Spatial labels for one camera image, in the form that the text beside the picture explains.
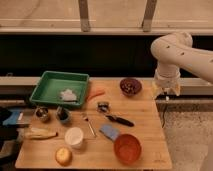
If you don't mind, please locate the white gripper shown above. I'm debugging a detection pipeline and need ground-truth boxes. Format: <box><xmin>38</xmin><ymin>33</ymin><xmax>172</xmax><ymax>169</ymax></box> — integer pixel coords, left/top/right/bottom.
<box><xmin>152</xmin><ymin>70</ymin><xmax>181</xmax><ymax>99</ymax></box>

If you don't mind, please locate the dark grape bunch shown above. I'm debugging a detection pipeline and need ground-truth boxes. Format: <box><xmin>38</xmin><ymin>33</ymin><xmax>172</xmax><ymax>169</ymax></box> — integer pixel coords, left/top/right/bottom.
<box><xmin>121</xmin><ymin>82</ymin><xmax>139</xmax><ymax>94</ymax></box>

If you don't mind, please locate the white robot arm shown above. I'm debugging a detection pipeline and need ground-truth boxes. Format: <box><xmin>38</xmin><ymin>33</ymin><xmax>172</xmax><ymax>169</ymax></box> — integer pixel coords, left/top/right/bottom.
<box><xmin>150</xmin><ymin>32</ymin><xmax>213</xmax><ymax>99</ymax></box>

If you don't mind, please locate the white paper cup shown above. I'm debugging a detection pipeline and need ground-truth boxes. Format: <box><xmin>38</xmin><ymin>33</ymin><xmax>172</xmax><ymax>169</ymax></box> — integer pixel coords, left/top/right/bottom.
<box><xmin>64</xmin><ymin>127</ymin><xmax>84</xmax><ymax>149</ymax></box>

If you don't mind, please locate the dark purple bowl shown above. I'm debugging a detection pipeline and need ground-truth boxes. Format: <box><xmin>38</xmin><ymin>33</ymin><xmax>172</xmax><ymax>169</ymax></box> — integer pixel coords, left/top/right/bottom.
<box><xmin>120</xmin><ymin>78</ymin><xmax>142</xmax><ymax>97</ymax></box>

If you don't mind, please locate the orange carrot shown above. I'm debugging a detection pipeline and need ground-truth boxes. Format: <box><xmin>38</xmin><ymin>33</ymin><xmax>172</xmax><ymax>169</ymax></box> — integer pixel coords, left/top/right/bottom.
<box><xmin>86</xmin><ymin>90</ymin><xmax>105</xmax><ymax>101</ymax></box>

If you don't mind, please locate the small metal clip object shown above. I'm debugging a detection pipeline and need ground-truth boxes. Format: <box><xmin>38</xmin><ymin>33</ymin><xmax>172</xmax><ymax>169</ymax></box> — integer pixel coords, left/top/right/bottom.
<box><xmin>97</xmin><ymin>102</ymin><xmax>110</xmax><ymax>113</ymax></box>

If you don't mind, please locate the orange plastic bowl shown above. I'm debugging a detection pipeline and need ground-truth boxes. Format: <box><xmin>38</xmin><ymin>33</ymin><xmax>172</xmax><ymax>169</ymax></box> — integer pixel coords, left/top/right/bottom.
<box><xmin>113</xmin><ymin>134</ymin><xmax>142</xmax><ymax>165</ymax></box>

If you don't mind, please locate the blue sponge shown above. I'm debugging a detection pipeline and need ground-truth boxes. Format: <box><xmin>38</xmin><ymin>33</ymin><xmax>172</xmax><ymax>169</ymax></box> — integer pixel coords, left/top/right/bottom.
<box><xmin>100</xmin><ymin>124</ymin><xmax>119</xmax><ymax>141</ymax></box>

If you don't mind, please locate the metal spoon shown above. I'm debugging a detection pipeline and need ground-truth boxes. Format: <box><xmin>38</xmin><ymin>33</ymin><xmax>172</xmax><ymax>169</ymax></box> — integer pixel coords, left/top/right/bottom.
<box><xmin>82</xmin><ymin>113</ymin><xmax>97</xmax><ymax>138</ymax></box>

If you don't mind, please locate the green plastic tray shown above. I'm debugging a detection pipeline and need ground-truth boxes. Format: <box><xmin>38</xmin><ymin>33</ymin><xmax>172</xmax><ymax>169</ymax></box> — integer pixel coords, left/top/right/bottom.
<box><xmin>30</xmin><ymin>71</ymin><xmax>89</xmax><ymax>108</ymax></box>

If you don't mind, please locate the peeled banana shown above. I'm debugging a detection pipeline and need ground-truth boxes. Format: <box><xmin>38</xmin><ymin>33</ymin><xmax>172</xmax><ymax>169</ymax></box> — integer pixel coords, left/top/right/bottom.
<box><xmin>25</xmin><ymin>128</ymin><xmax>58</xmax><ymax>140</ymax></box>

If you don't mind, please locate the blue black device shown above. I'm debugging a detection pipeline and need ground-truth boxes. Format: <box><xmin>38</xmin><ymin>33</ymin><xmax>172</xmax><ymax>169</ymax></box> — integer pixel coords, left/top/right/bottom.
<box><xmin>0</xmin><ymin>107</ymin><xmax>29</xmax><ymax>128</ymax></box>

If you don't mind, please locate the black handled tool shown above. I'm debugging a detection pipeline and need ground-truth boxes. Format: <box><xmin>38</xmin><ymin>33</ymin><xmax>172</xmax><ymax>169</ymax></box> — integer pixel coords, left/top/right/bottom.
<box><xmin>105</xmin><ymin>115</ymin><xmax>134</xmax><ymax>127</ymax></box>

